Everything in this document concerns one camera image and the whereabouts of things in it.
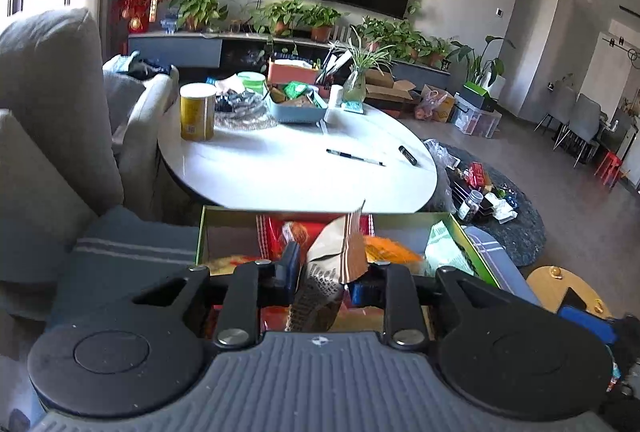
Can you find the black wall lamp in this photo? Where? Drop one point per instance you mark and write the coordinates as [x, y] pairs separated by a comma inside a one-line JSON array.
[[632, 55]]

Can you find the red checkered snack packet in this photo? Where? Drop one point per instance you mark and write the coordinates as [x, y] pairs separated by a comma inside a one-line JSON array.
[[272, 237]]

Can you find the clear storage box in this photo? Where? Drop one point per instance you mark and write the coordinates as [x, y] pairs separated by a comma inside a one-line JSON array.
[[477, 119]]

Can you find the blue plastic basket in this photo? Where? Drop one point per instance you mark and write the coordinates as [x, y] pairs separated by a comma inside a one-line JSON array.
[[300, 114]]

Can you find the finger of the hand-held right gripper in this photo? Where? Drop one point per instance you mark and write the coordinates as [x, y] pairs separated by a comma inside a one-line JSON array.
[[585, 324]]

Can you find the blue striped tablecloth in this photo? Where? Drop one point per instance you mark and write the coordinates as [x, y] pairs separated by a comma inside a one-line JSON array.
[[125, 252]]

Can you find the clear plastic bag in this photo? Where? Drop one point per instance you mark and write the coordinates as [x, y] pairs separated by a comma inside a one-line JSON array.
[[442, 166]]

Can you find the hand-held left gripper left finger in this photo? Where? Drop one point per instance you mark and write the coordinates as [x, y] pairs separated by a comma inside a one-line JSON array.
[[289, 272]]

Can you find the grey television cabinet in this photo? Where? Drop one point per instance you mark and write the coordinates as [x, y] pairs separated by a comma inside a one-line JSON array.
[[175, 51]]

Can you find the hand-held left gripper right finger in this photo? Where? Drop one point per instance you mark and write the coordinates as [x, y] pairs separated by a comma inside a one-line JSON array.
[[365, 294]]

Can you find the brown snack packet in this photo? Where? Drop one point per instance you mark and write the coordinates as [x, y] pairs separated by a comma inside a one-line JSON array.
[[335, 252]]

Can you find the red yellow snack packet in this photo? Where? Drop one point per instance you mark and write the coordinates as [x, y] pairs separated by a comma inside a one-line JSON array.
[[230, 264]]

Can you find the grey dining chair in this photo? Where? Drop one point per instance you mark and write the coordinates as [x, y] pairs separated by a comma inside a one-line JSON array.
[[582, 121], [557, 109]]

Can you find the clear bag of dark items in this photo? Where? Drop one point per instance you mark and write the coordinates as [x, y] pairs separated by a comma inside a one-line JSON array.
[[245, 111]]

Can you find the small white cup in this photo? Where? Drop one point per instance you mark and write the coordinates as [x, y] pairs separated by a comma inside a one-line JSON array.
[[335, 96]]

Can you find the green lidded tub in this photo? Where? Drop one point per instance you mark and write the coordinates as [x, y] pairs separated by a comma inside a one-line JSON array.
[[251, 82]]

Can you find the yellow canister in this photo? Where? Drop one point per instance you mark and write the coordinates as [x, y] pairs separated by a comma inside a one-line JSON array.
[[197, 116]]

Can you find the green cardboard box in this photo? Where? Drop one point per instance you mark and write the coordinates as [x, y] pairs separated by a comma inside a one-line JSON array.
[[230, 232]]

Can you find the white tissue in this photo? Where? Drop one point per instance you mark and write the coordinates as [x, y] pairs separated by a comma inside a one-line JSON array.
[[500, 208]]

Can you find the large-leaf plant in white planter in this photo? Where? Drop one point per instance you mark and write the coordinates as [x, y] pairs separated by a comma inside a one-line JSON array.
[[497, 81]]

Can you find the open cardboard box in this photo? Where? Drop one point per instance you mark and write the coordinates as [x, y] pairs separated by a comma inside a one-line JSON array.
[[390, 89]]

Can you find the dining table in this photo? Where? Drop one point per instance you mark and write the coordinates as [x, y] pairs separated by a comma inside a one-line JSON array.
[[622, 126]]

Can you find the black marker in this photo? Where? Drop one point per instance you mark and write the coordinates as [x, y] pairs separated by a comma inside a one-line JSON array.
[[408, 155]]

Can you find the pale green snack packet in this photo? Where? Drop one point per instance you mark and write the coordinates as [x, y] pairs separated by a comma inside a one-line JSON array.
[[445, 247]]

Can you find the small green box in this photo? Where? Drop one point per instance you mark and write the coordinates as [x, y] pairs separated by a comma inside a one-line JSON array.
[[475, 89]]

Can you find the spider plant in glass vase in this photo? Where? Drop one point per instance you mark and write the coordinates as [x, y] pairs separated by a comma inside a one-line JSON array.
[[356, 84]]

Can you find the potted green plant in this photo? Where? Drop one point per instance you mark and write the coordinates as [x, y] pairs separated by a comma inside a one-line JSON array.
[[440, 49], [280, 14], [320, 19], [412, 39], [197, 6], [375, 31]]

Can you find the white oval table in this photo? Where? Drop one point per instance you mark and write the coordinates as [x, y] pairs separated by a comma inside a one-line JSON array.
[[280, 166]]

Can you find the glass jar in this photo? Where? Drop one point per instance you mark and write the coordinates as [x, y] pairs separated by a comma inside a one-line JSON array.
[[470, 207]]

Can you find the orange tissue box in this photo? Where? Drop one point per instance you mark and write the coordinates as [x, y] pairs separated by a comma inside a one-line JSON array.
[[290, 72]]

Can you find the grey fabric sofa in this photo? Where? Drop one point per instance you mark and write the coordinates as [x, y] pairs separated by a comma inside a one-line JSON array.
[[45, 76]]

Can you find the dark tablet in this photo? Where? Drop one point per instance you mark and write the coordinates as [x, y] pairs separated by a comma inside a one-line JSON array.
[[577, 301]]

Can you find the orange snack packet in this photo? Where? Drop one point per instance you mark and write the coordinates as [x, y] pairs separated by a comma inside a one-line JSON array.
[[390, 249]]

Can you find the wooden oval side table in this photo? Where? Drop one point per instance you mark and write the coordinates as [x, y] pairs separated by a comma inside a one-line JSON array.
[[545, 289]]

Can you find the red packs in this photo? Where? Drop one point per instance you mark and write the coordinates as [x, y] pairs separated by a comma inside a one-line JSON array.
[[477, 176]]

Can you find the black white pen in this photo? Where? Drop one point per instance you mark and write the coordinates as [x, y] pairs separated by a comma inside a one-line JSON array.
[[355, 157]]

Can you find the small cardboard box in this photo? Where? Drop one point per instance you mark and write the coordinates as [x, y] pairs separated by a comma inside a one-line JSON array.
[[448, 106]]

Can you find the teal packet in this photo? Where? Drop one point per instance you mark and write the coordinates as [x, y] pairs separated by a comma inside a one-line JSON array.
[[353, 107]]

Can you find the dark clothes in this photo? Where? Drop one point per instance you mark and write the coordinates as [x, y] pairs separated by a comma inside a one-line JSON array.
[[142, 66]]

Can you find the red plastic stool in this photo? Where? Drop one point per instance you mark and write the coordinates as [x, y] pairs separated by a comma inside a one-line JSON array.
[[609, 164]]

